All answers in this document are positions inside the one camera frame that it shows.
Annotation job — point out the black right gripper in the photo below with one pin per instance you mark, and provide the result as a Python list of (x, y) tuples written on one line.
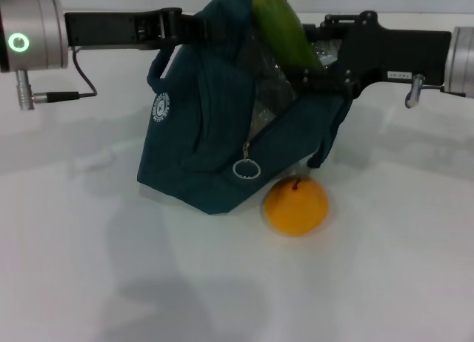
[(400, 57)]

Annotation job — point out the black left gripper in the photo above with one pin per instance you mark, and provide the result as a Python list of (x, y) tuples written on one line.
[(111, 29)]

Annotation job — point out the green cucumber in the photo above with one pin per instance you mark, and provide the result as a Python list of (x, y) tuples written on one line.
[(285, 31)]

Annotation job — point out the dark teal insulated lunch bag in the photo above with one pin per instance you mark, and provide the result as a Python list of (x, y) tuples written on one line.
[(207, 134)]

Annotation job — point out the orange yellow pear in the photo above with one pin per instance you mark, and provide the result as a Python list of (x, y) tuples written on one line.
[(296, 208)]

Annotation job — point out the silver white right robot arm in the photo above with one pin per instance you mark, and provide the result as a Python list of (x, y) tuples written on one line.
[(461, 60)]

